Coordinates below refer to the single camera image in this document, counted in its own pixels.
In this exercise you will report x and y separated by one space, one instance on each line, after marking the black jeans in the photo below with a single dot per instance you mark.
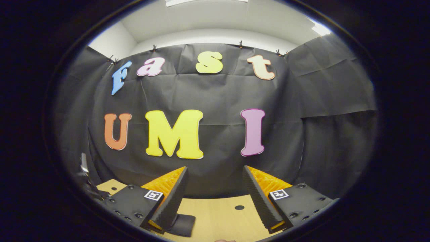
184 224

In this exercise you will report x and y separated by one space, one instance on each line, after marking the black backdrop cloth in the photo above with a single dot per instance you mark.
218 94

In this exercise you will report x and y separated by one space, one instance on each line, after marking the white ceiling light panel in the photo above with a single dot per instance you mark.
205 2
320 29

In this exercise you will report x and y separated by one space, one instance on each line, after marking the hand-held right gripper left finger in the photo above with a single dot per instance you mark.
171 205

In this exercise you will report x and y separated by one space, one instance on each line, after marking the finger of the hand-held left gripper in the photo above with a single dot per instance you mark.
88 186

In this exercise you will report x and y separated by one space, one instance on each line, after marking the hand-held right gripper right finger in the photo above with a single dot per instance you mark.
258 201

